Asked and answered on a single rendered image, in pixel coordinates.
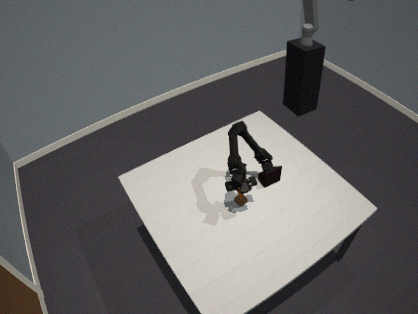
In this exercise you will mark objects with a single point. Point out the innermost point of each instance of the brown wooden block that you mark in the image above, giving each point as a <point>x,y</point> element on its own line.
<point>241,201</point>

